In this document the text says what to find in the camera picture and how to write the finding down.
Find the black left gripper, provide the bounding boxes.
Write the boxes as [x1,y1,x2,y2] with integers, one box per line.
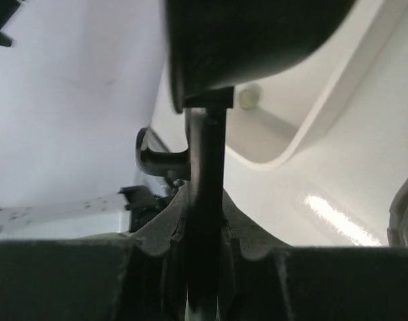
[0,0,23,47]

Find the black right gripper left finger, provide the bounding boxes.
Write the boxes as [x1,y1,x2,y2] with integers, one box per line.
[0,185,188,321]

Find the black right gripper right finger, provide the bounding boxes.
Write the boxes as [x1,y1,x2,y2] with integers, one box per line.
[219,190,408,321]

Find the black slotted litter scoop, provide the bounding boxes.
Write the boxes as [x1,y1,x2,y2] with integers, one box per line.
[135,0,357,321]

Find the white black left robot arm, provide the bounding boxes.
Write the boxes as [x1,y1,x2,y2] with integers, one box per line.
[0,1,165,239]

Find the white plastic waste tray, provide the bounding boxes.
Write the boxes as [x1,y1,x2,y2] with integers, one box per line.
[223,0,408,173]

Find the green clump in white tray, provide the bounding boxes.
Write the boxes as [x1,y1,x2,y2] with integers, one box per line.
[237,84,262,110]

